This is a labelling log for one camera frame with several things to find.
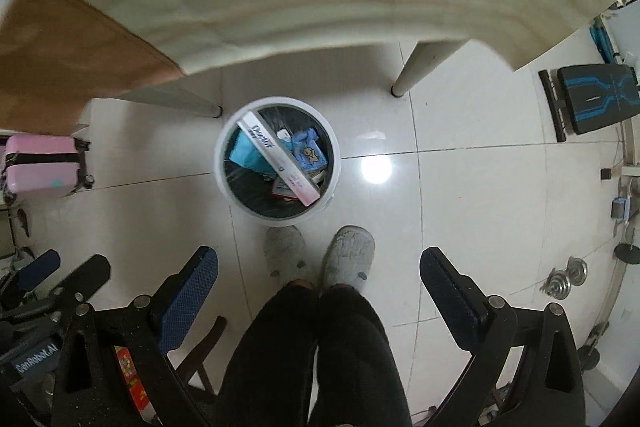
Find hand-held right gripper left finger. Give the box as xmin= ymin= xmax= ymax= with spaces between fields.
xmin=52 ymin=246 xmax=221 ymax=427

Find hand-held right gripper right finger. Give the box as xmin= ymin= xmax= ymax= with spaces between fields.
xmin=420 ymin=247 xmax=586 ymax=427

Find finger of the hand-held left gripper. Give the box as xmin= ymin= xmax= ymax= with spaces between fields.
xmin=0 ymin=249 xmax=62 ymax=310
xmin=10 ymin=254 xmax=112 ymax=320

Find white round trash bin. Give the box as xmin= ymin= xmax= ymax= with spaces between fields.
xmin=215 ymin=97 xmax=343 ymax=228

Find long white box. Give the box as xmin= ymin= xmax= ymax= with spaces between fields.
xmin=236 ymin=109 xmax=322 ymax=208

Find blue packet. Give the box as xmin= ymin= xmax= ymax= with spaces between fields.
xmin=290 ymin=129 xmax=328 ymax=172

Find red printed packet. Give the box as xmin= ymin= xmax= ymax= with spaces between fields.
xmin=114 ymin=346 xmax=151 ymax=413

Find pink suitcase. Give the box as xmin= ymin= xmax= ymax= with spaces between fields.
xmin=2 ymin=134 xmax=93 ymax=202

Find grey fuzzy slipper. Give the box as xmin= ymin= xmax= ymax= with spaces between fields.
xmin=320 ymin=225 xmax=376 ymax=288
xmin=265 ymin=227 xmax=308 ymax=280

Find metal dumbbell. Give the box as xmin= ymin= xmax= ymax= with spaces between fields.
xmin=542 ymin=257 xmax=588 ymax=300

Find person's legs dark pants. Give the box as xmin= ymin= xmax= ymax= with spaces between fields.
xmin=217 ymin=279 xmax=413 ymax=427

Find brown cloth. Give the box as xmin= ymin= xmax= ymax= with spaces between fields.
xmin=0 ymin=0 xmax=188 ymax=138

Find black blue exercise bench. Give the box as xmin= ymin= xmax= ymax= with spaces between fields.
xmin=539 ymin=63 xmax=640 ymax=142

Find blue plastic item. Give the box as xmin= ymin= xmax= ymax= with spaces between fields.
xmin=590 ymin=19 xmax=618 ymax=62

